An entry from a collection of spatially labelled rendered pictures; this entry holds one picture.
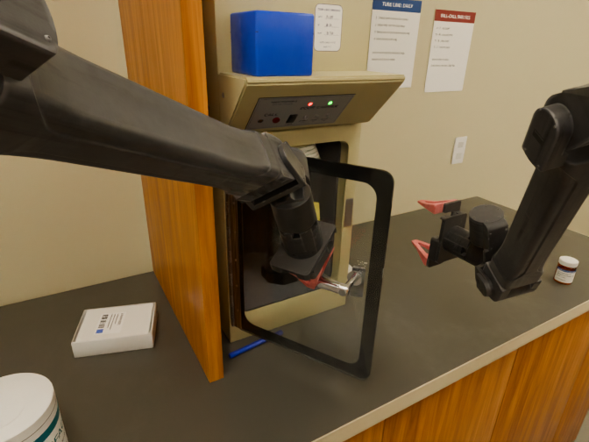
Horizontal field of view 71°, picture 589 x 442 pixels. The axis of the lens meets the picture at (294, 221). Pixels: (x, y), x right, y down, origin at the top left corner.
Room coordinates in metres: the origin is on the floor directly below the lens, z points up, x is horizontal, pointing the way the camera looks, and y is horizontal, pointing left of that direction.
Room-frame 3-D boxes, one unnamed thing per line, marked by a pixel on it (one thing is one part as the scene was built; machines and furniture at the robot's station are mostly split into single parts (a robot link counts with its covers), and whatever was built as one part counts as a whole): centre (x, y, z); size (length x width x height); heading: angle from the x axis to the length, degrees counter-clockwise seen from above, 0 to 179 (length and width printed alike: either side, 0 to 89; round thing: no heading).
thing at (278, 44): (0.72, 0.04, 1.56); 0.10 x 0.10 x 0.09; 31
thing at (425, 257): (0.80, -0.30, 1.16); 0.09 x 0.07 x 0.07; 31
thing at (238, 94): (0.76, -0.03, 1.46); 0.32 x 0.11 x 0.10; 121
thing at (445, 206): (0.80, -0.30, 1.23); 0.09 x 0.07 x 0.07; 31
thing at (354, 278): (0.59, -0.06, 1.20); 0.10 x 0.05 x 0.03; 60
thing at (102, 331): (0.75, 0.39, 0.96); 0.16 x 0.12 x 0.04; 104
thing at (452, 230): (0.74, -0.33, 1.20); 0.07 x 0.07 x 0.10; 31
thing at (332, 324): (0.65, -0.01, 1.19); 0.30 x 0.01 x 0.40; 60
